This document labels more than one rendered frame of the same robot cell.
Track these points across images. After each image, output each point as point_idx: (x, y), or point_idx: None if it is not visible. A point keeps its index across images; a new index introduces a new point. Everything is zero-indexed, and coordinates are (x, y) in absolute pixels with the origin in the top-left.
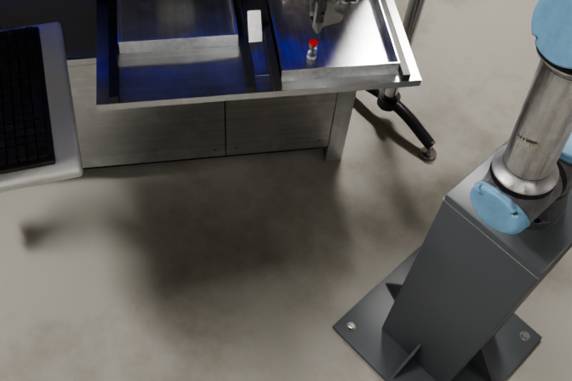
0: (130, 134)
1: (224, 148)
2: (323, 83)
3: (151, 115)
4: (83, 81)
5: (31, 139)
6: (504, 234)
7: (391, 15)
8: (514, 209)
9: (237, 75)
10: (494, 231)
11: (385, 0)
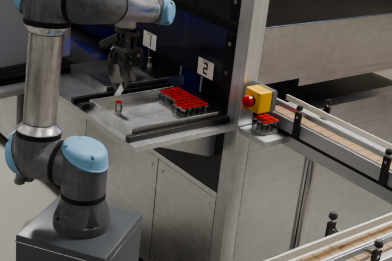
0: (112, 199)
1: (149, 256)
2: (99, 120)
3: (123, 188)
4: (104, 135)
5: (4, 76)
6: (41, 217)
7: (184, 133)
8: (9, 137)
9: None
10: (41, 212)
11: (190, 124)
